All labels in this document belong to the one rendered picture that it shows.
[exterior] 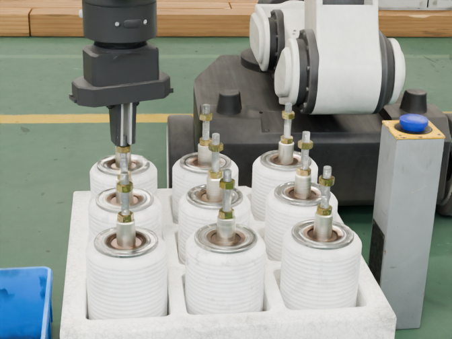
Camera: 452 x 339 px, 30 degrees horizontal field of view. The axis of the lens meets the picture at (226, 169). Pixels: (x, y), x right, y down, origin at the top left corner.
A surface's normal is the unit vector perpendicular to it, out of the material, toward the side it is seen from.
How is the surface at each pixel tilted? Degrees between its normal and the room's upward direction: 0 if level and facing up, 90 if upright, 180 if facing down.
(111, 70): 90
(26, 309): 88
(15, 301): 88
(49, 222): 0
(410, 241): 90
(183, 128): 25
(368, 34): 55
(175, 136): 37
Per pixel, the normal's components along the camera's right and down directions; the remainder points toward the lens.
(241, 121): 0.07, -0.37
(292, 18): 0.04, -0.77
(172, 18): 0.08, 0.39
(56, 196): 0.02, -0.92
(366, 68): 0.09, 0.02
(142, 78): 0.44, 0.36
